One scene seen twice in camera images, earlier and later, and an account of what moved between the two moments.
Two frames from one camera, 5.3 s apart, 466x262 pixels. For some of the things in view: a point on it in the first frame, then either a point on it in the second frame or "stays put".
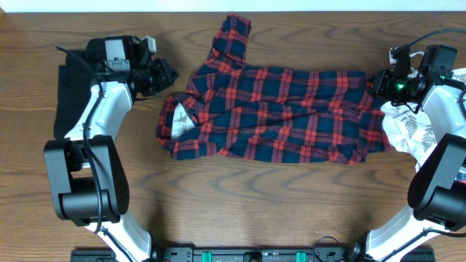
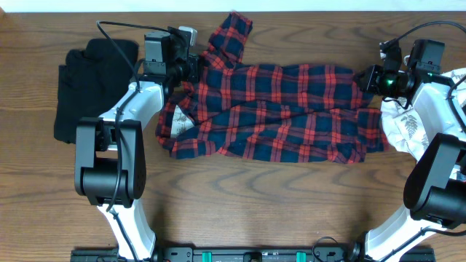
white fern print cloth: [410, 132] stays put
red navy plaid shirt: [269, 115] stays put
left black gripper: [159, 67] → [191, 66]
